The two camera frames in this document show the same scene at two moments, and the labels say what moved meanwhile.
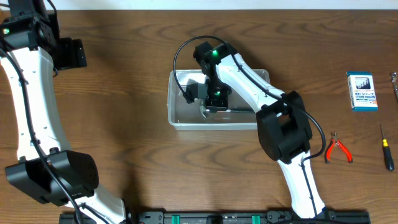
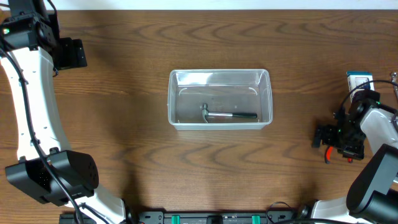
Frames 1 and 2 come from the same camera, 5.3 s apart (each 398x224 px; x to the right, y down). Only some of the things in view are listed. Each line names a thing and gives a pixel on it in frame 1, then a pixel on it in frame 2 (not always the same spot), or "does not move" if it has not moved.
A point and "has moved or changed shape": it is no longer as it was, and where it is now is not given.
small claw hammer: (204, 112) has moved or changed shape
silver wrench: (393, 77) does not move
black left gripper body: (73, 53) does not move
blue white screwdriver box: (362, 91) does not move
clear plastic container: (181, 115) does not move
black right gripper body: (217, 93) to (349, 140)
